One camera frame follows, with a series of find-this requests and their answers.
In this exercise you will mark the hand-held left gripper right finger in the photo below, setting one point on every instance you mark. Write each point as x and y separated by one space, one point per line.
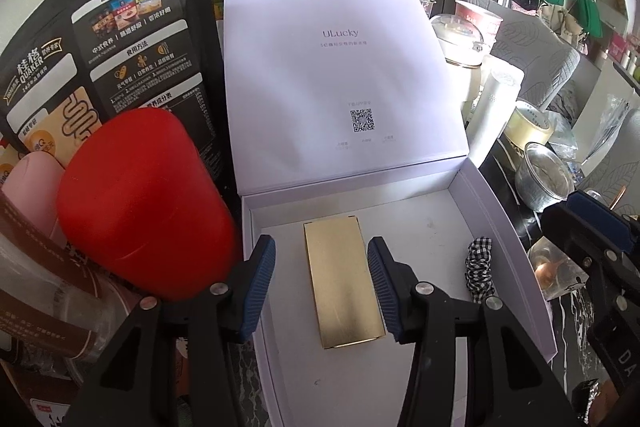
382 289

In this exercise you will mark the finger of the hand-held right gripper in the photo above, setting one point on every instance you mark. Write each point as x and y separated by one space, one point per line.
595 208
565 232

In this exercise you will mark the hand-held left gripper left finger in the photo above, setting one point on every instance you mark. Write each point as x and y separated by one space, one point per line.
257 289

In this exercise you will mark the gold rectangular box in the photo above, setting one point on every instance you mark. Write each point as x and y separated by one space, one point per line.
340 282

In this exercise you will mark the white gift box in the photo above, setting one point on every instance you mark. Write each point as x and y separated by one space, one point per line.
350 82

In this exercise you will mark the clear glass cup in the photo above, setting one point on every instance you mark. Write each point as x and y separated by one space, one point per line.
550 272

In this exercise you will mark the grey leaf-print chair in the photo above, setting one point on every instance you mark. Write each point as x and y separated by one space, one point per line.
615 167
530 52

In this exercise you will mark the small metal bowl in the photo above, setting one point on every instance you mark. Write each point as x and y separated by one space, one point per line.
542 177

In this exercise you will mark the clear plastic bag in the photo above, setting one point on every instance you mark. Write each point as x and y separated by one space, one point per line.
610 127

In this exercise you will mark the black white gingham scrunchie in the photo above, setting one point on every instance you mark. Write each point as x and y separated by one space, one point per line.
479 272

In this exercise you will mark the beige tape roll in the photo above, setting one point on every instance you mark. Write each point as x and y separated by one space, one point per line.
525 119

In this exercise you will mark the white paper roll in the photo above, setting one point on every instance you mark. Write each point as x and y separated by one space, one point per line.
492 117

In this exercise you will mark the red cylindrical container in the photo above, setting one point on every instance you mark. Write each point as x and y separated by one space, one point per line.
140 207

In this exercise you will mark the clear cup with brown label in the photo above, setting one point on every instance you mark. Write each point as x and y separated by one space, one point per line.
40 287

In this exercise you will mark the white lidded pot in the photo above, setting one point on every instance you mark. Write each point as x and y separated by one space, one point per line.
457 39

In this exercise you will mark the printed paper cup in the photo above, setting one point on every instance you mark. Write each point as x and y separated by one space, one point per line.
480 14

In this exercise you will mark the pink bottle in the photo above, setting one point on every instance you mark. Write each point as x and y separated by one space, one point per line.
35 187

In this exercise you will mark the black oatmeal bag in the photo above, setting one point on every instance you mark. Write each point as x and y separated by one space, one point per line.
125 32

